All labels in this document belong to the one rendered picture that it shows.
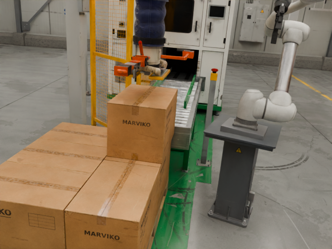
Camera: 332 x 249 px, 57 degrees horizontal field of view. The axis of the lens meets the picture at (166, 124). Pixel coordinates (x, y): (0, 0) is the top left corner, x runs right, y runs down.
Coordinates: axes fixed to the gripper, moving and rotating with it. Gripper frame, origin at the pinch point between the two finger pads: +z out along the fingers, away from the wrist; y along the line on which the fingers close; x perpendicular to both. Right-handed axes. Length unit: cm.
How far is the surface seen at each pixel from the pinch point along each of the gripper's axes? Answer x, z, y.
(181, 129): -54, 35, -103
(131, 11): -136, -76, -103
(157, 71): -67, 20, -29
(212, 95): -38, -16, -137
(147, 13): -80, -11, -12
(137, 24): -88, -6, -19
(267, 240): 30, 105, -100
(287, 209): 48, 75, -137
